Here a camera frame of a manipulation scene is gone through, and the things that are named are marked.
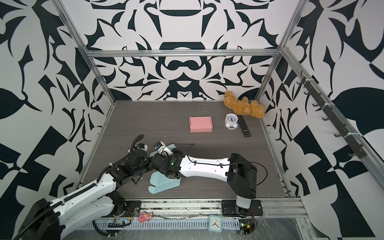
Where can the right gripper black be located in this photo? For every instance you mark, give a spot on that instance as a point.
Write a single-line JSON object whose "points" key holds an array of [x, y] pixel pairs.
{"points": [[175, 152]]}

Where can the light blue paper box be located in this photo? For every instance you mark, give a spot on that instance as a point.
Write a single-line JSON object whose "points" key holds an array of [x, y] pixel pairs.
{"points": [[160, 182]]}

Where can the pink paper box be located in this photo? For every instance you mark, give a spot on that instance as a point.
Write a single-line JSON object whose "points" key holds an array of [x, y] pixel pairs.
{"points": [[201, 124]]}

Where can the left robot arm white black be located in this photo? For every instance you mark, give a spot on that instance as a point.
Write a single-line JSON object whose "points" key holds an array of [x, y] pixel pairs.
{"points": [[56, 219]]}

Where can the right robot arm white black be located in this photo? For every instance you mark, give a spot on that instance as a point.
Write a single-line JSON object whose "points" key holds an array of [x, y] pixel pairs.
{"points": [[236, 171]]}

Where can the pink small toy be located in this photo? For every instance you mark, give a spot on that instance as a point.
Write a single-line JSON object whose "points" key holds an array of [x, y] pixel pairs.
{"points": [[145, 217]]}

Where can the small circuit board left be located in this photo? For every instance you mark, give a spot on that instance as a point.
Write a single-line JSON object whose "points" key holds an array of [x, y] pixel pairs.
{"points": [[119, 223]]}

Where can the small circuit board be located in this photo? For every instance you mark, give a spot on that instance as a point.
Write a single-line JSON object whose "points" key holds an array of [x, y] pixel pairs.
{"points": [[119, 223], [247, 226]]}

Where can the teal square clock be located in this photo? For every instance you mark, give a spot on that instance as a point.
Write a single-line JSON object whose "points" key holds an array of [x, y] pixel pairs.
{"points": [[215, 224]]}

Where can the white alarm clock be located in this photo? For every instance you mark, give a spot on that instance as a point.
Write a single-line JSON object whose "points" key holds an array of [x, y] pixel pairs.
{"points": [[231, 121]]}

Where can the black remote control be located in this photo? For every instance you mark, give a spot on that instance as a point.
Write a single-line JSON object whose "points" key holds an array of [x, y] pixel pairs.
{"points": [[244, 127]]}

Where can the brown teddy bear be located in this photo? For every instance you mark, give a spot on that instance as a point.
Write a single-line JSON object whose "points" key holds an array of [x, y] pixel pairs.
{"points": [[244, 107]]}

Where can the small circuit board right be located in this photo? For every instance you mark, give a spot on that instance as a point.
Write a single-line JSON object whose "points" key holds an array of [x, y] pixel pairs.
{"points": [[247, 226]]}

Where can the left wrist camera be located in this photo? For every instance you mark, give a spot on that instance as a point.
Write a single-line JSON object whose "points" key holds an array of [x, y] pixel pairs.
{"points": [[142, 146]]}

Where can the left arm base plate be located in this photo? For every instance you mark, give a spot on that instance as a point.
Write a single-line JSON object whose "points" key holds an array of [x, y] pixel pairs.
{"points": [[131, 209]]}

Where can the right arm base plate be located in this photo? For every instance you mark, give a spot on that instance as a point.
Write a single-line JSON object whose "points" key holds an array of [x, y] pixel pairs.
{"points": [[230, 209]]}

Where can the black wall hook rack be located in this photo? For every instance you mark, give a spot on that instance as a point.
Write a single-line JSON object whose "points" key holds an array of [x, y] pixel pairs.
{"points": [[334, 115]]}

